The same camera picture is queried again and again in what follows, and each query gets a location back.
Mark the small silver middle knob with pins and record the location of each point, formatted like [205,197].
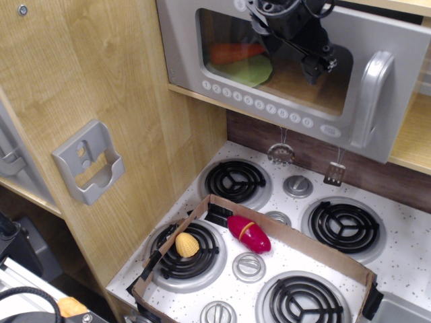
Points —
[280,217]

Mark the silver centre stove knob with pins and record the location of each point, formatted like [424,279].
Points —
[249,267]

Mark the black burner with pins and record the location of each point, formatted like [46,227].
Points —
[193,256]
[236,180]
[347,228]
[301,299]

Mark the front left black burner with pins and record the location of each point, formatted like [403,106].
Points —
[193,256]

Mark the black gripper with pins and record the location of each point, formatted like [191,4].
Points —
[298,23]

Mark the red toy sweet potato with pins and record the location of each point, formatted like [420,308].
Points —
[249,234]

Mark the orange toy carrot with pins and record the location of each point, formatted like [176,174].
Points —
[221,54]

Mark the back right black burner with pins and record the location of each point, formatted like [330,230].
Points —
[347,228]

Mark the grey phone holder bracket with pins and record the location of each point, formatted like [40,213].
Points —
[82,150]

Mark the silver toy microwave door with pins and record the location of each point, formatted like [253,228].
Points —
[358,106]

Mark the brown cardboard barrier frame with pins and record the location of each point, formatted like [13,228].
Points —
[226,263]

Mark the black box lower left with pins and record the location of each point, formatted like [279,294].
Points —
[22,242]

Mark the front right black burner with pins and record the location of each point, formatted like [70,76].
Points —
[301,299]

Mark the silver screw top left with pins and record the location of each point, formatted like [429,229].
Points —
[22,10]

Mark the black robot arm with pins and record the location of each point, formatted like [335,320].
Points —
[297,24]

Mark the grey toy sink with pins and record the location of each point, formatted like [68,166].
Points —
[394,309]

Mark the yellow toy corn piece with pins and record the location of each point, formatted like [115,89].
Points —
[186,245]

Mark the orange object lower left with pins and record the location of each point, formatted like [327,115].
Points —
[69,307]

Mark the silver back stove knob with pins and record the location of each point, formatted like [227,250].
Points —
[298,187]

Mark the silver stove knob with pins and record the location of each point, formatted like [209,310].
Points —
[298,187]
[218,312]
[249,267]

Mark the back left black burner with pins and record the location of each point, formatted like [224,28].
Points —
[236,180]

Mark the hanging silver toy spatula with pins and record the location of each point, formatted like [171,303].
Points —
[335,172]

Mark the silver front stove knob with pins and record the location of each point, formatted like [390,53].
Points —
[218,312]

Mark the green toy plate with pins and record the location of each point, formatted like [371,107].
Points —
[251,72]

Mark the grey left cabinet door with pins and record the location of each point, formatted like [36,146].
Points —
[19,172]

